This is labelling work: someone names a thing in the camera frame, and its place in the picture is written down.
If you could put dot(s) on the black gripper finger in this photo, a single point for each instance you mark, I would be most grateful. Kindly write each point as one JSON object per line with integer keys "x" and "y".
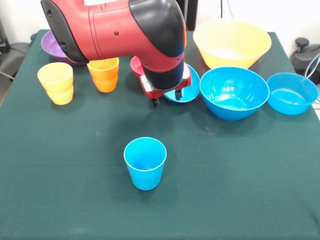
{"x": 156, "y": 103}
{"x": 178, "y": 95}

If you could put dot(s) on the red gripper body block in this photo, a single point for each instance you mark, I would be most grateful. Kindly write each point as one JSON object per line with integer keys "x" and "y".
{"x": 153, "y": 94}

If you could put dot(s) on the small ribbed teal bowl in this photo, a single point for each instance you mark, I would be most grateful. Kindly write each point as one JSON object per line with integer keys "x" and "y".
{"x": 190, "y": 92}

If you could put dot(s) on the blue cup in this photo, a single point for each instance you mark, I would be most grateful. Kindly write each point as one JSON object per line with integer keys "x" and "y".
{"x": 145, "y": 177}

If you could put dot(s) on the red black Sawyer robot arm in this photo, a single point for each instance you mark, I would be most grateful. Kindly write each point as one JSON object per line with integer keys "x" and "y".
{"x": 112, "y": 32}

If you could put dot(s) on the pink red bowl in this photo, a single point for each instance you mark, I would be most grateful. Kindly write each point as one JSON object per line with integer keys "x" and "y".
{"x": 136, "y": 66}

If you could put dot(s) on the orange cup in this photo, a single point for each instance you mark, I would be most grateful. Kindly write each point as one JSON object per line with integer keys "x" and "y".
{"x": 105, "y": 77}

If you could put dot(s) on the large blue bowl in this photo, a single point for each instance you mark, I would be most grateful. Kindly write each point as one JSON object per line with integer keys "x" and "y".
{"x": 232, "y": 105}

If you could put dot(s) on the large yellow bowl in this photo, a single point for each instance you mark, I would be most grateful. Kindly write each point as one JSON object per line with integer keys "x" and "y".
{"x": 225, "y": 42}

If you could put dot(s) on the yellow cup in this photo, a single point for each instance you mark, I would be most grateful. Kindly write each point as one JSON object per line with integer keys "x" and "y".
{"x": 58, "y": 87}

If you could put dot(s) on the dark green tablecloth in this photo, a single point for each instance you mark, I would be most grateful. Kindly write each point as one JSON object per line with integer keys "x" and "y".
{"x": 75, "y": 175}

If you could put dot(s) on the purple bowl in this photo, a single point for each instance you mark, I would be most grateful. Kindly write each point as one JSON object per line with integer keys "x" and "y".
{"x": 51, "y": 50}

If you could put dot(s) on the shallow blue bowl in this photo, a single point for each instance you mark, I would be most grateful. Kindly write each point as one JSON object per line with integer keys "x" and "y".
{"x": 290, "y": 100}

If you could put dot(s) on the black equipment box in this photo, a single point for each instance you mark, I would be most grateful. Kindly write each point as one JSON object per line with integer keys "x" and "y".
{"x": 3, "y": 42}

